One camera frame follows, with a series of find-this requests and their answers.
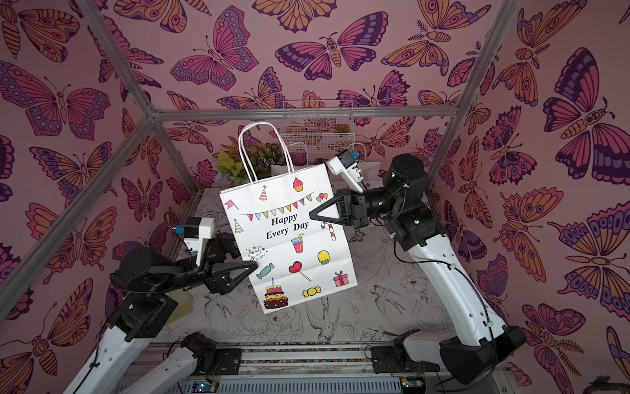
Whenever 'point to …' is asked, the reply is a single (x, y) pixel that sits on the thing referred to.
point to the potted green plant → (230, 171)
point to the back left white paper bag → (279, 169)
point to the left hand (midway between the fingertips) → (257, 255)
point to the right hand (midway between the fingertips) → (317, 218)
